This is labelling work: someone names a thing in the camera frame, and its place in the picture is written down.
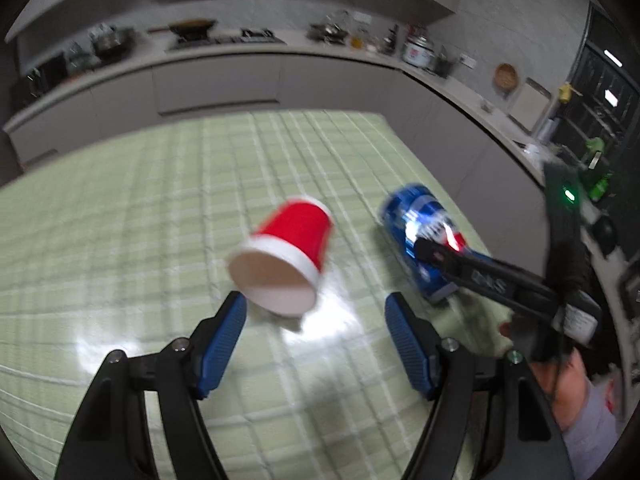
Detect beige cutting board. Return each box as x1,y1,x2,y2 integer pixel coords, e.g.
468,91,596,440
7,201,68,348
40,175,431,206
509,78,552,133

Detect round bamboo strainer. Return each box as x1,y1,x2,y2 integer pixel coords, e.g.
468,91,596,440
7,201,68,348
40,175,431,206
494,62,521,93

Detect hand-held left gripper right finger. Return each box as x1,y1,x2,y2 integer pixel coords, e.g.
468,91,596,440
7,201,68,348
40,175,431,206
384,291,576,480

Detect black utensil holder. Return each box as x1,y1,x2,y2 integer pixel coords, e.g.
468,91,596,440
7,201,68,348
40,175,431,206
432,47,453,78

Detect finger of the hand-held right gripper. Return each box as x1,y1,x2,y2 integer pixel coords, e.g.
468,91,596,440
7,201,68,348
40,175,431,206
412,237,563,321

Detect black gas stove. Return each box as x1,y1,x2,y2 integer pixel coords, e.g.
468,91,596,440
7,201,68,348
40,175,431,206
167,27,288,51

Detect green bottle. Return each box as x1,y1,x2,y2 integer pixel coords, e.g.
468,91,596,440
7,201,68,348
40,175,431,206
587,170,615,201

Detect blue drink can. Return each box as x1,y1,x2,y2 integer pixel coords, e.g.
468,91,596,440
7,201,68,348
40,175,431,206
379,184,473,306

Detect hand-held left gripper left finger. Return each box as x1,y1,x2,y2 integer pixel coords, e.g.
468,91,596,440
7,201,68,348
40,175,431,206
55,290,248,480

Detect dark wok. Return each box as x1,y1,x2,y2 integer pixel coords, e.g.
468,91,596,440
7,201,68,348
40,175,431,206
150,19,218,41

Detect person's right forearm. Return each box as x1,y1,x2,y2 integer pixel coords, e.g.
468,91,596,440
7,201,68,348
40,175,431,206
560,385,626,480

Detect grey ceramic jar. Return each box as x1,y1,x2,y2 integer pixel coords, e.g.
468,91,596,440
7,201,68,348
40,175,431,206
67,42,93,68

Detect black toaster oven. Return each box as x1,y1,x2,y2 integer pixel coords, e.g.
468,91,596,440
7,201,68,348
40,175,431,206
10,55,68,106

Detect grey pot with lid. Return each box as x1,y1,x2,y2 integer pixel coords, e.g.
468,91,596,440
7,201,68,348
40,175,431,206
90,25,136,58

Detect person's right hand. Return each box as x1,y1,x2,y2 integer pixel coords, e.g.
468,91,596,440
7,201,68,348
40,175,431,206
500,320,601,431

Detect white rice cooker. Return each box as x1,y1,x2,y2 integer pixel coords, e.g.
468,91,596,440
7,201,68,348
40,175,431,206
402,25,436,68

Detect green tiled island counter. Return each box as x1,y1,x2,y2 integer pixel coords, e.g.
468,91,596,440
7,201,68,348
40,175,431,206
0,110,516,480

